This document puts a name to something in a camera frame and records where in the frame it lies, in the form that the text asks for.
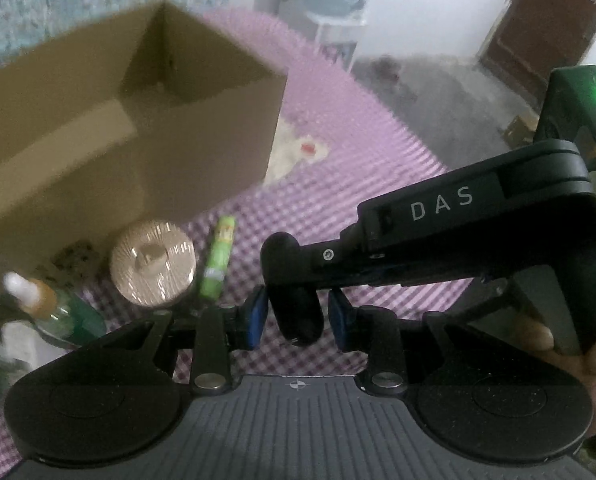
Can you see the green tube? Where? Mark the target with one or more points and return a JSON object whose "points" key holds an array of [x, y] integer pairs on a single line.
{"points": [[218, 258]]}

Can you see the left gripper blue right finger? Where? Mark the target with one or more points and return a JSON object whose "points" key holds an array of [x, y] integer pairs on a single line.
{"points": [[340, 313]]}

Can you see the round clear lidded jar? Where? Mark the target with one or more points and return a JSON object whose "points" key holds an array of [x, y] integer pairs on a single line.
{"points": [[153, 264]]}

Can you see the black cylindrical object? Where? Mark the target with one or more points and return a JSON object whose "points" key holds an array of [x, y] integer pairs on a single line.
{"points": [[298, 312]]}

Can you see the brown cardboard box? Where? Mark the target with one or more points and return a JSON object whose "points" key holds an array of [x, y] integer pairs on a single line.
{"points": [[150, 114]]}

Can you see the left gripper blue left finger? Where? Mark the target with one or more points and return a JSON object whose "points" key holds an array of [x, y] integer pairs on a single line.
{"points": [[252, 316]]}

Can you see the brown wooden door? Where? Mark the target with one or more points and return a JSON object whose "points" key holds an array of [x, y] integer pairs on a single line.
{"points": [[534, 37]]}

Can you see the person's right hand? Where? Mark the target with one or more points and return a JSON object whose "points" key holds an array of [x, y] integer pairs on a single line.
{"points": [[559, 323]]}

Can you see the green bottle with orange cap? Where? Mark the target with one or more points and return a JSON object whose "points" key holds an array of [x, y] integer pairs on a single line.
{"points": [[56, 312]]}

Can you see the white bottle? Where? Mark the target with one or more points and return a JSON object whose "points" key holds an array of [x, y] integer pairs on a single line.
{"points": [[20, 353]]}

